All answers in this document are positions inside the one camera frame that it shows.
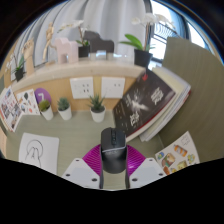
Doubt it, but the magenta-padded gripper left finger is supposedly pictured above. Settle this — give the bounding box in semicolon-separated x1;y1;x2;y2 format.
61;143;105;190

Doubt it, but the purple round number disc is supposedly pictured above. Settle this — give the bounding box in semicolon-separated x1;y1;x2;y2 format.
34;87;53;105

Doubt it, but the yellow-green succulent in white pot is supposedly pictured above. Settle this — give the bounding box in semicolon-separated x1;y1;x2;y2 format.
38;99;55;121

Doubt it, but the wooden hand model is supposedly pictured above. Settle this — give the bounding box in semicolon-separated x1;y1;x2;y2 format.
22;38;36;76

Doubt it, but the dark-framed window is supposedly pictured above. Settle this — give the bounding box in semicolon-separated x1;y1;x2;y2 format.
146;0;216;71

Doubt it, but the dark grey computer mouse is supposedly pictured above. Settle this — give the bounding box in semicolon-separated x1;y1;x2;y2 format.
100;126;128;175

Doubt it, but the white printed mouse pad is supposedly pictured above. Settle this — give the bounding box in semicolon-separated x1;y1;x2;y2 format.
18;132;60;175

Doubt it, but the grey curtain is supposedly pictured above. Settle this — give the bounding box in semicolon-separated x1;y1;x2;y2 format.
16;0;151;68

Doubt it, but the pink horse figurine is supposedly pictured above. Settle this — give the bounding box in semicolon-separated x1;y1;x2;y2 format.
54;37;80;64

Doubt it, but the food sticker sheet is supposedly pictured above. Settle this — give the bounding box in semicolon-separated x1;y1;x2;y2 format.
154;130;201;177

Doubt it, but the black-covered book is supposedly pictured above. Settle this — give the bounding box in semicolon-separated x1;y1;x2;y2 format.
112;69;178;138

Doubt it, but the beige card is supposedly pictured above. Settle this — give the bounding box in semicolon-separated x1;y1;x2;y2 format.
0;125;8;158

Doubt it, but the white doodle sticker sheet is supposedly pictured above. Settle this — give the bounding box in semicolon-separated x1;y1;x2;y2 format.
15;88;41;116

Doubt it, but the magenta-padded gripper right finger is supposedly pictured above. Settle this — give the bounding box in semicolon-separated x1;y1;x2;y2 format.
124;144;168;190

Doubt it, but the red-edged photo magazine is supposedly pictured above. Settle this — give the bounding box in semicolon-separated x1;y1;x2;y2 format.
0;85;24;133

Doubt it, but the dark grey horse figurine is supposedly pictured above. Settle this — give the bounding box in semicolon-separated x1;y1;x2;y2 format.
83;30;115;54

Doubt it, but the spiky aloe in white pot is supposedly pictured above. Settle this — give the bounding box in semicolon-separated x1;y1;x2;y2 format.
88;93;107;124

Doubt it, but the wooden mannequin figure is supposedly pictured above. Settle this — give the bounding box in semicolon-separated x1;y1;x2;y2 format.
42;21;56;63

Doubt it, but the dark green succulent in white pot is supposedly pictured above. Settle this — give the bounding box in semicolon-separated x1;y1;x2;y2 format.
56;96;73;121

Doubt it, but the white books stack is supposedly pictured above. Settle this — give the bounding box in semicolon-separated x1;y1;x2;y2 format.
138;65;193;143

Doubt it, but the white wall socket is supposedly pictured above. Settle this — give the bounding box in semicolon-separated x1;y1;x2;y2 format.
69;76;95;100
100;76;126;99

